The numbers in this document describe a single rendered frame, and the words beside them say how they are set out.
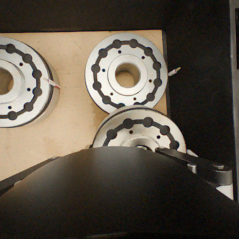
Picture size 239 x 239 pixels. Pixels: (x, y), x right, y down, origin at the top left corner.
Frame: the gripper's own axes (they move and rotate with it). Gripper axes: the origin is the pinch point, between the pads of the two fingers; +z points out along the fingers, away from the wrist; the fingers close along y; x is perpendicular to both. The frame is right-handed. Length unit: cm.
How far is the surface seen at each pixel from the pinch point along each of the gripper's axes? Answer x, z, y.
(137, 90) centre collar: 7.1, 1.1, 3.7
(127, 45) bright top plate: 12.5, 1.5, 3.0
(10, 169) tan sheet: -2.0, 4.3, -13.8
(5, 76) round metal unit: 10.2, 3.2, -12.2
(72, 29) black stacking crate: 16.3, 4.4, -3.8
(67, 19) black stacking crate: 16.4, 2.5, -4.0
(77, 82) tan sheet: 9.2, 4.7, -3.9
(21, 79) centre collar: 9.0, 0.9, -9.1
